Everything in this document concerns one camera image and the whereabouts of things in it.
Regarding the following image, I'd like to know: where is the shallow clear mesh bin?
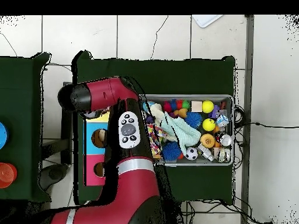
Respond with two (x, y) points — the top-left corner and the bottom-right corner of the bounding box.
(140, 93), (235, 167)

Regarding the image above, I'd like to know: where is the wooden box with three holes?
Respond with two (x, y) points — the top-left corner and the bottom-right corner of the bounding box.
(83, 111), (110, 187)

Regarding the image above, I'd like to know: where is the cream knit cloth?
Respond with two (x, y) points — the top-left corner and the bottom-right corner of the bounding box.
(149, 103), (182, 143)

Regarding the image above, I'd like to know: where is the polka dot cloth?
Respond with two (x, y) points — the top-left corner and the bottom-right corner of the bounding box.
(146, 122), (167, 159)

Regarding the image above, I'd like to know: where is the blue spiky ball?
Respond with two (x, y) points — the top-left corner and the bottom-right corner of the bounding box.
(184, 111), (203, 128)
(161, 141), (183, 162)

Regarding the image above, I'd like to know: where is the mint green knit cloth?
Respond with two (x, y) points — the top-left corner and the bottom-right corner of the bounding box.
(161, 111), (201, 156)

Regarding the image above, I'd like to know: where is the plain wooden block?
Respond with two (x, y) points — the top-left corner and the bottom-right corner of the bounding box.
(190, 100), (203, 112)

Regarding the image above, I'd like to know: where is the small soccer ball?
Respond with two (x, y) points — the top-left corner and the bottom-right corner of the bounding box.
(185, 146), (199, 161)

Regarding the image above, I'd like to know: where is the yellow smiley ball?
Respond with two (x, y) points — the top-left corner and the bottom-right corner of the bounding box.
(202, 119), (217, 133)

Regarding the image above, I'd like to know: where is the plain yellow ball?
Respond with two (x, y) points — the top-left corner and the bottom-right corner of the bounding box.
(202, 99), (215, 114)

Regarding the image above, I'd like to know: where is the silver can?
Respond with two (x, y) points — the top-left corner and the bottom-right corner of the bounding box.
(219, 134), (232, 147)

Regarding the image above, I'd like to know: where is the white flat tray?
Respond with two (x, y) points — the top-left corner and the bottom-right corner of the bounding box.
(191, 15), (224, 29)

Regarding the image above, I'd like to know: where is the dark green side table cloth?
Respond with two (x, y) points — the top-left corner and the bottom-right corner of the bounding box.
(0, 52), (53, 203)

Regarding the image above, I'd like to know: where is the blue plastic cup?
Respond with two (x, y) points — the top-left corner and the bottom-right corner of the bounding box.
(0, 121), (9, 150)

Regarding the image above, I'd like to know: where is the red plastic cup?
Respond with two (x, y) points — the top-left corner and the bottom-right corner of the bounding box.
(0, 162), (18, 189)

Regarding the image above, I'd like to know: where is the thin black cable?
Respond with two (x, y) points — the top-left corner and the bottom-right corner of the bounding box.
(234, 121), (299, 129)

